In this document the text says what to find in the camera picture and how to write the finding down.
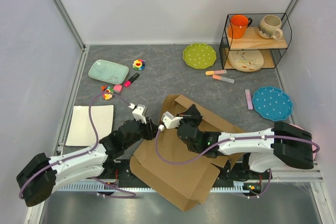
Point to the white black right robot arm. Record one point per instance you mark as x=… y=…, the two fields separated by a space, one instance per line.
x=282 y=144

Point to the pink eraser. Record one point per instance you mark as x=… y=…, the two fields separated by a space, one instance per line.
x=117 y=89

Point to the green dotted plate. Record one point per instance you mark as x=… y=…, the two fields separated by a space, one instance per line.
x=199 y=56

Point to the yellow highlighter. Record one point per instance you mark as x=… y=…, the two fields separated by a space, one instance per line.
x=215 y=72

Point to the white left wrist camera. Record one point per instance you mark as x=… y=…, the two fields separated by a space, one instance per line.
x=138 y=112

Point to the white square plate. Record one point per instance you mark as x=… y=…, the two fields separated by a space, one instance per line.
x=81 y=132

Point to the light teal rectangular plate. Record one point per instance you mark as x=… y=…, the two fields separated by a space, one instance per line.
x=109 y=72

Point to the orange mug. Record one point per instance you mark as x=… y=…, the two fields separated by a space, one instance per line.
x=238 y=25

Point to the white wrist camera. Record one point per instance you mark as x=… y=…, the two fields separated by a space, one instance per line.
x=138 y=112
x=169 y=121

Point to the orange highlighter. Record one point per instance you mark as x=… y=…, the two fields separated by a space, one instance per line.
x=222 y=78

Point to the pink black highlighter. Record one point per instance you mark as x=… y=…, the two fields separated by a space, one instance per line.
x=131 y=79

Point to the grey cable duct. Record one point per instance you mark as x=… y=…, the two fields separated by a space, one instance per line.
x=94 y=186

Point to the rainbow flower toy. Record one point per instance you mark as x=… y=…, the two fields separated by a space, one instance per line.
x=138 y=64

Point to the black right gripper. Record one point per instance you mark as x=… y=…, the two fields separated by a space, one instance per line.
x=192 y=114

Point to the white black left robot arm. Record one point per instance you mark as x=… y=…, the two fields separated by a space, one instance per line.
x=43 y=175

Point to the pink plate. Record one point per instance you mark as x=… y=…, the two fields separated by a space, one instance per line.
x=312 y=146

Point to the black wire wooden shelf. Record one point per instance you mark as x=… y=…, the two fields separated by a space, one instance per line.
x=271 y=49

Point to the brown cardboard box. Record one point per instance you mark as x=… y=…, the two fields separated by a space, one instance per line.
x=161 y=165

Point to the purple pen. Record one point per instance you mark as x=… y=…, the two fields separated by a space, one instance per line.
x=248 y=99

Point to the blue dotted plate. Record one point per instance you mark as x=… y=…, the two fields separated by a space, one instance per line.
x=272 y=103

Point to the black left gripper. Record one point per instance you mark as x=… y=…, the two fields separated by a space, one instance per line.
x=150 y=128

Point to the beige painted plate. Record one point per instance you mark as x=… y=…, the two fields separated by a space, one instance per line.
x=246 y=61

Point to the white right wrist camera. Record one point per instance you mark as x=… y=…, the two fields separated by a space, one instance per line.
x=169 y=121

